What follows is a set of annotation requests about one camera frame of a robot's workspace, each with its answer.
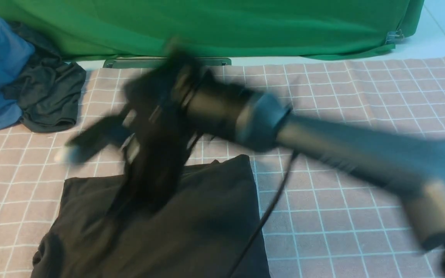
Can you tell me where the pink checkered tablecloth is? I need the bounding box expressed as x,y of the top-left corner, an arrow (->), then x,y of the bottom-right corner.
0,57 -> 445,278

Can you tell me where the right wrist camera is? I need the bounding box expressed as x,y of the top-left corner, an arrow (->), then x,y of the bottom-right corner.
54,108 -> 132,167

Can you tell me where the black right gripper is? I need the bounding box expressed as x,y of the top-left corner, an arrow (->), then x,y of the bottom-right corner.
107,49 -> 203,217

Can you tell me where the gray long-sleeve top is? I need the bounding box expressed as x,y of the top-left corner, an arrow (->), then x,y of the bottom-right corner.
30,154 -> 260,278

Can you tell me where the dark gray crumpled garment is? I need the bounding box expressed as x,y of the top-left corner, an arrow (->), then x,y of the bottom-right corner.
2,21 -> 87,133

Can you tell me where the green backdrop cloth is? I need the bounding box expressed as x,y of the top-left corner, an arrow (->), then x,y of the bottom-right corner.
0,0 -> 424,61

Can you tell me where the metal binder clip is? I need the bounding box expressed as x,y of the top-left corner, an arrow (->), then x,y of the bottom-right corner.
385,29 -> 405,44

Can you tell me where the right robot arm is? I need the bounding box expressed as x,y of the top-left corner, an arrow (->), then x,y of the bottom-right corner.
122,50 -> 445,276

